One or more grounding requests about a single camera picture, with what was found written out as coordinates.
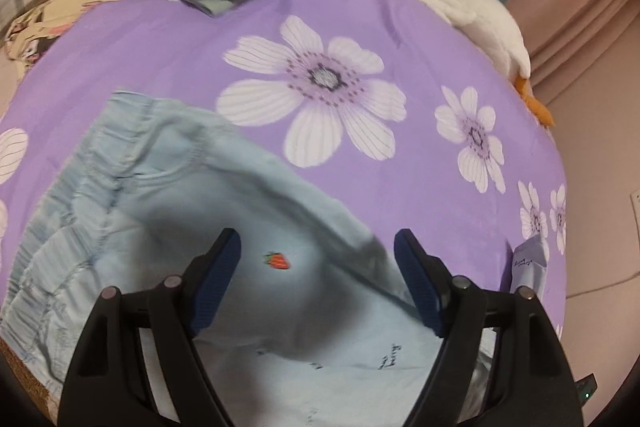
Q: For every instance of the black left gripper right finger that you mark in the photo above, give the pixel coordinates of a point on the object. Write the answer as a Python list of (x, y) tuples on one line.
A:
[(529, 381)]

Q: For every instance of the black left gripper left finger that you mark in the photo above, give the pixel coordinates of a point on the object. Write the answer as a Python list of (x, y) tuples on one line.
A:
[(107, 383)]

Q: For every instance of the light blue denim pants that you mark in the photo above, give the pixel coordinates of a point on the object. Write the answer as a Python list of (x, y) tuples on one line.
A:
[(317, 327)]

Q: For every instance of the purple floral bedsheet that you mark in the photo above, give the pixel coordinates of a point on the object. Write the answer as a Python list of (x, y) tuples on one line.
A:
[(379, 103)]

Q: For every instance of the cartoon print yellow cloth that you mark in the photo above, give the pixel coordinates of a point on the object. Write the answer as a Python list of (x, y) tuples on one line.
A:
[(33, 33)]

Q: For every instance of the pink curtain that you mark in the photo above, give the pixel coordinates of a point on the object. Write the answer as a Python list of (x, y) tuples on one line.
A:
[(565, 37)]

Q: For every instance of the white goose plush toy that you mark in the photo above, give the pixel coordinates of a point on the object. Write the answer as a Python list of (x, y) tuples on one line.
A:
[(493, 29)]

